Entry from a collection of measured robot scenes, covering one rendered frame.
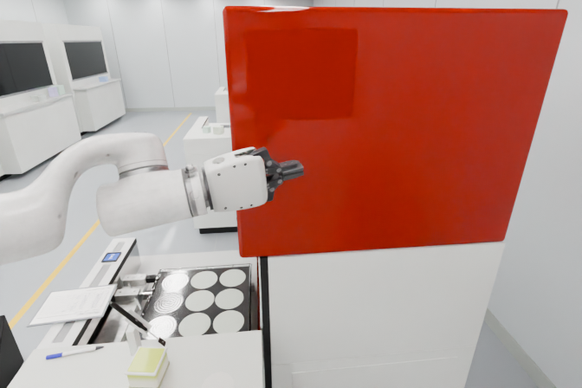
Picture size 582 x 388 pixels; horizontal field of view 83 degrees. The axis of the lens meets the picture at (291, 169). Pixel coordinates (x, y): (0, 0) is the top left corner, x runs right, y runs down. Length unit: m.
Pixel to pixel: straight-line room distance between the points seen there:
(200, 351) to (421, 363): 0.71
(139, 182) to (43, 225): 0.13
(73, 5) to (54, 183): 9.29
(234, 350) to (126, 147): 0.67
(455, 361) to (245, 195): 1.01
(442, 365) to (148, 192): 1.12
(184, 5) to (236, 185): 8.53
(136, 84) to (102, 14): 1.67
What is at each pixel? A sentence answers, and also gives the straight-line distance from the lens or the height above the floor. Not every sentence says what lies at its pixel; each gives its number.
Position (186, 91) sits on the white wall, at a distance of 9.10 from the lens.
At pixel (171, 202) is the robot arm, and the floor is 1.52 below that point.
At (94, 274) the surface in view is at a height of 0.96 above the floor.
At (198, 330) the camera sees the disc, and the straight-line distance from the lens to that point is 1.20.
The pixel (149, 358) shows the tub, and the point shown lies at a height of 1.03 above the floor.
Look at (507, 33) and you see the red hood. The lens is 0.91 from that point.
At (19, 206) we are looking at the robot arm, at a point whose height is 1.57.
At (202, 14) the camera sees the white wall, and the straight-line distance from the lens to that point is 8.94.
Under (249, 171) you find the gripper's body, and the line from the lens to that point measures 0.55.
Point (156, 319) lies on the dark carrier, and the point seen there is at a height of 0.90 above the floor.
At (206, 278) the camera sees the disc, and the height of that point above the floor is 0.90.
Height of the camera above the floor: 1.76
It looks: 22 degrees down
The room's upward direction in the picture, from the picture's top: straight up
